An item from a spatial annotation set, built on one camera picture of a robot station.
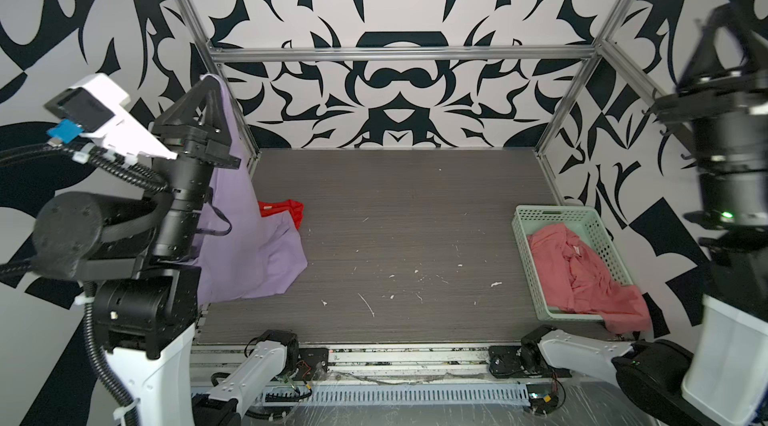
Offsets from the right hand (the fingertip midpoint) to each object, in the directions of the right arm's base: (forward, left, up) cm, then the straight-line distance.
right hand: (713, 7), depth 28 cm
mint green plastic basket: (+20, -32, -72) cm, 82 cm away
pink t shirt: (+1, -18, -70) cm, 72 cm away
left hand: (+1, +51, -6) cm, 51 cm away
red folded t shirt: (+27, +71, -72) cm, 105 cm away
